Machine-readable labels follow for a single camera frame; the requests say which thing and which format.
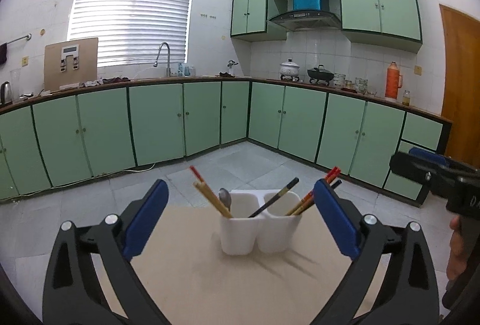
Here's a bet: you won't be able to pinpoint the orange thermos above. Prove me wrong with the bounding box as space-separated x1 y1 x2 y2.
385 61 403 100

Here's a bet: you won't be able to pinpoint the cardboard box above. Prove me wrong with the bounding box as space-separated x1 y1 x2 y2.
44 37 98 92

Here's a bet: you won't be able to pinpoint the wooden door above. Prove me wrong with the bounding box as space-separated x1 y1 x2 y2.
440 5 480 168

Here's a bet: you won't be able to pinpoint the dark towel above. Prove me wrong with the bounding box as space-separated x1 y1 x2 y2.
0 43 7 65

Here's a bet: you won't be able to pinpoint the black chopstick gold band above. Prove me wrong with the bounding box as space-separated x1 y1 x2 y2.
330 179 342 189

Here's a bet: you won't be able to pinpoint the towel rail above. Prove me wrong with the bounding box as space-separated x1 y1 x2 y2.
6 33 32 45

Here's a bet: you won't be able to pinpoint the electric kettle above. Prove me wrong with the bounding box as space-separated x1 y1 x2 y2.
0 82 12 107

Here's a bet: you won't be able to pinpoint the range hood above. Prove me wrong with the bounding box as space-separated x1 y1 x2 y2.
270 9 342 31

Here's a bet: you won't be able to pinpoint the red handled bamboo chopstick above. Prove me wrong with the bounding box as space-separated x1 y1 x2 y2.
190 166 205 184

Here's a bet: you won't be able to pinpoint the green lower cabinets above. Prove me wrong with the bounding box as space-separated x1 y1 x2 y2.
1 78 452 205

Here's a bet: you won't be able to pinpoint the white utensil holder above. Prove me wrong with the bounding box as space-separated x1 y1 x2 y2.
220 190 301 256

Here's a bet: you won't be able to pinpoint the black wok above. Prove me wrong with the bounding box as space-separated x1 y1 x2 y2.
307 64 335 87

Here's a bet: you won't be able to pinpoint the person's right hand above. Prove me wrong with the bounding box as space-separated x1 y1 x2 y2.
446 216 468 281

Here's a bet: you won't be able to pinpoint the metal spoon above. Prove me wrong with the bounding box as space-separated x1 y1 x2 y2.
218 187 232 210

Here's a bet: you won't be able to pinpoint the window blind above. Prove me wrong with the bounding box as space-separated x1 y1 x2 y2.
67 0 192 67

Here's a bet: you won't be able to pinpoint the white cooking pot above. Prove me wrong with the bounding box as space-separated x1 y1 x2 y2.
279 58 300 82

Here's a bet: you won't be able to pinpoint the red orange patterned chopstick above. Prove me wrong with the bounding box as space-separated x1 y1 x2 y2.
286 166 341 216

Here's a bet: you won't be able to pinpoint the kitchen faucet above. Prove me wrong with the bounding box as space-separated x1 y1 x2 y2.
152 41 173 78

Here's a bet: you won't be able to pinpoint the plain bamboo chopstick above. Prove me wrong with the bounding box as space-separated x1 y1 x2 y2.
198 180 235 218
193 181 235 219

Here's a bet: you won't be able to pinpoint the glass jar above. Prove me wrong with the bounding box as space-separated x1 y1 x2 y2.
402 90 411 106

